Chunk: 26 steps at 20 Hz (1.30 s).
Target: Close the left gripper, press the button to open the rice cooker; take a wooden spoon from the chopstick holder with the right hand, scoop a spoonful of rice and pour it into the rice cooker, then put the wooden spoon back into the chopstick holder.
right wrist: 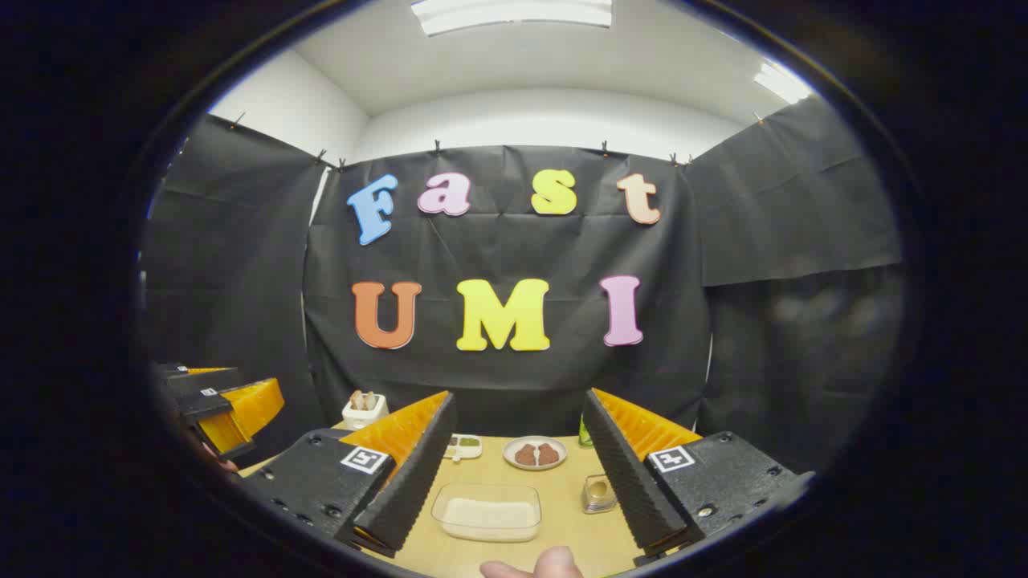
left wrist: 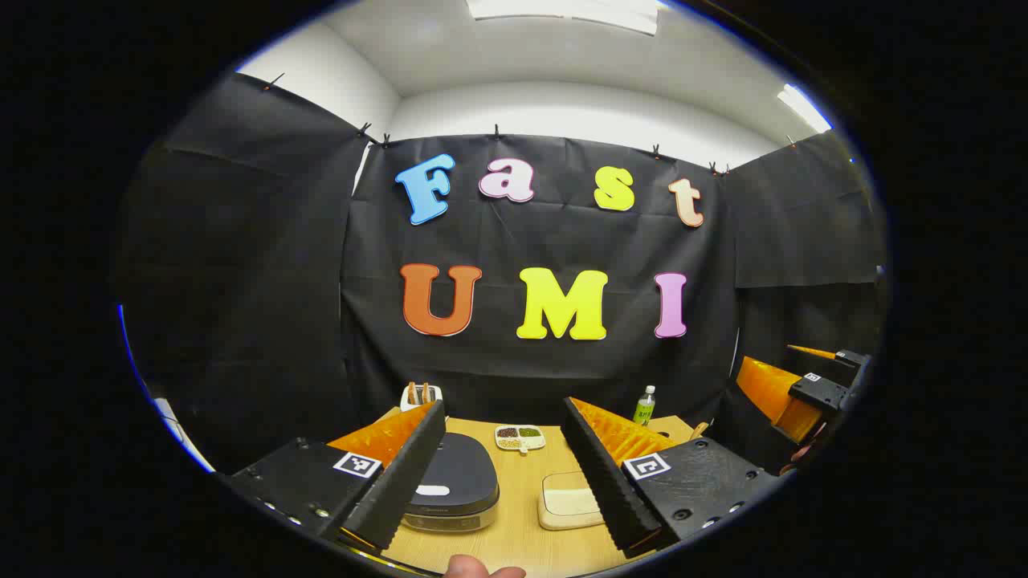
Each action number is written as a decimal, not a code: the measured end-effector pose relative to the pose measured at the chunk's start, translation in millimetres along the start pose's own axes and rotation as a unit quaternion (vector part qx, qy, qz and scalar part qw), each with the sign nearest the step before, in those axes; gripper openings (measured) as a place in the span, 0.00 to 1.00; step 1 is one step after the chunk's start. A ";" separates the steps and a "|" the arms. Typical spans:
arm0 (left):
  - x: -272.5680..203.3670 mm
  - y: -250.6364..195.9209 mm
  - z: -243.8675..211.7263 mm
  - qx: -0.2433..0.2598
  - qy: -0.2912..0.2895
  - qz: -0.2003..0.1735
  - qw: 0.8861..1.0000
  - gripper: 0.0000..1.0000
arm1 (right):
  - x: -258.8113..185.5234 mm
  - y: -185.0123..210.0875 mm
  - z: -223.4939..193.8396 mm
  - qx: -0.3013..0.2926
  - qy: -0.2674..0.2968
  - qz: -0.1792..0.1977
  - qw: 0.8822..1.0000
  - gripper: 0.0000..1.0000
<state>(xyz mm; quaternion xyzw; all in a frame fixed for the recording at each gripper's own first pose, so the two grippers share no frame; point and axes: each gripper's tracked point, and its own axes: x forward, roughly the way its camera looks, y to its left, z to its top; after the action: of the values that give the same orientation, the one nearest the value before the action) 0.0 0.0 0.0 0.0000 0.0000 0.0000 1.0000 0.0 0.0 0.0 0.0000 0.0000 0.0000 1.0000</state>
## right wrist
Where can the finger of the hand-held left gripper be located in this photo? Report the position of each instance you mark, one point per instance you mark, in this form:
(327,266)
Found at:
(241,413)
(205,381)

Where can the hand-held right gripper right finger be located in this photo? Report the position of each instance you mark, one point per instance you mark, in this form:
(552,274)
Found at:
(630,482)

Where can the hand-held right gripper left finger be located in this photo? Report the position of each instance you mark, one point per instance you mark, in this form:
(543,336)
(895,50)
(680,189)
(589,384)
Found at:
(418,474)

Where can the clear container of rice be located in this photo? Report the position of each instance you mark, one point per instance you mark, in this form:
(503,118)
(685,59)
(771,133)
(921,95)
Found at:
(487,514)

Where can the white divided bean dish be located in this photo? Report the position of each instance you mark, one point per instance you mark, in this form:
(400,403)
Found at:
(463,447)

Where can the green drink bottle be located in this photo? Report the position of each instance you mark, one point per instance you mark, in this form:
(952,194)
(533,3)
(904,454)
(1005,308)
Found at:
(585,433)

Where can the white toaster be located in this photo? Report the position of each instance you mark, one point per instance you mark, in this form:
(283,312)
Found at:
(365,416)

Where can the brown meat piece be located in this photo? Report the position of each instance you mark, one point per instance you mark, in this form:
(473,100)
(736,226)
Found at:
(548,454)
(525,455)

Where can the white round plate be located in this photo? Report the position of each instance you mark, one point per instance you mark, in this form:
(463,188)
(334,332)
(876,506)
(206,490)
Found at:
(520,464)

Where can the black backdrop cloth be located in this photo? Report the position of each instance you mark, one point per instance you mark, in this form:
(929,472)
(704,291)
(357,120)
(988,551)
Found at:
(498,257)

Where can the ceiling light panel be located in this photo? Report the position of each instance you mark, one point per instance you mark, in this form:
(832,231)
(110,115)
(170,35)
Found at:
(781,82)

